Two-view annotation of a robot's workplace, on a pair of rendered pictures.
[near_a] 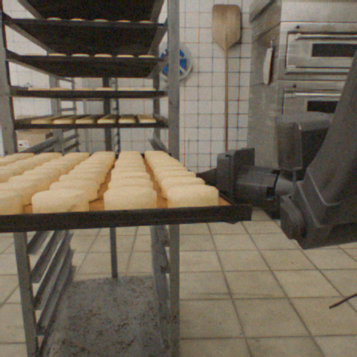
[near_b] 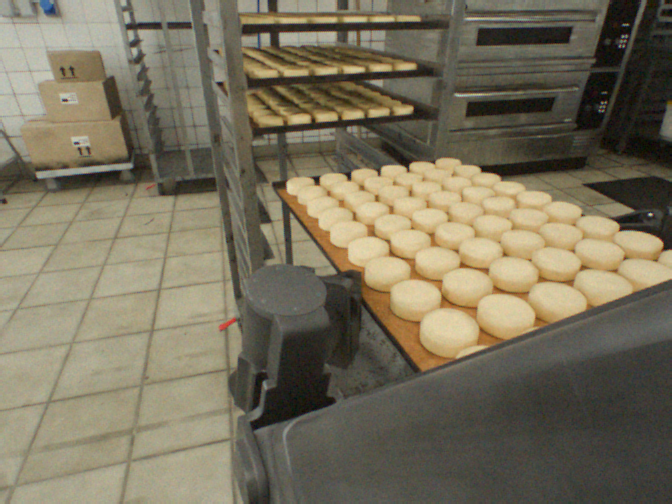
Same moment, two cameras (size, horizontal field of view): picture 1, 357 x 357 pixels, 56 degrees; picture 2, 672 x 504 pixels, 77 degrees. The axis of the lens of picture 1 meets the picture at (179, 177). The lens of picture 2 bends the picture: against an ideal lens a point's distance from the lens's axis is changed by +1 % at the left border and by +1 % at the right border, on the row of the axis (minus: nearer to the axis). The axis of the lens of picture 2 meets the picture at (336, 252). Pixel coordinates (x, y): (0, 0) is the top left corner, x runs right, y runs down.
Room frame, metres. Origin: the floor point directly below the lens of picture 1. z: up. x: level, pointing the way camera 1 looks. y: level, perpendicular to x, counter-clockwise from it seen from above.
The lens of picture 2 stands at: (0.07, 0.46, 1.18)
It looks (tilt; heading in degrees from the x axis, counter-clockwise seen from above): 31 degrees down; 348
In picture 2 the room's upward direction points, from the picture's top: straight up
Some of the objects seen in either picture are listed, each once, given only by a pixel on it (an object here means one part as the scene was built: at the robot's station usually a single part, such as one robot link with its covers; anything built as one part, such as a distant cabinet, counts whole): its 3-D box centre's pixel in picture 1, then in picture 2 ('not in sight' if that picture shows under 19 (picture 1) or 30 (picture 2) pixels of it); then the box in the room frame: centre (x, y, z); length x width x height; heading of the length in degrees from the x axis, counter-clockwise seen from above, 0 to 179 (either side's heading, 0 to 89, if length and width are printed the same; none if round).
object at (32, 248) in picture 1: (54, 214); (246, 228); (1.21, 0.48, 0.60); 0.64 x 0.03 x 0.03; 8
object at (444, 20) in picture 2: (154, 68); (375, 18); (1.27, 0.09, 1.14); 0.64 x 0.03 x 0.03; 8
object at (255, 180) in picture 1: (256, 186); not in sight; (0.45, -0.11, 0.91); 0.07 x 0.07 x 0.10; 53
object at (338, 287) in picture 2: not in sight; (308, 333); (0.37, 0.42, 0.91); 0.07 x 0.07 x 0.10; 53
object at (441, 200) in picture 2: (98, 163); (444, 201); (0.64, 0.16, 0.90); 0.05 x 0.05 x 0.02
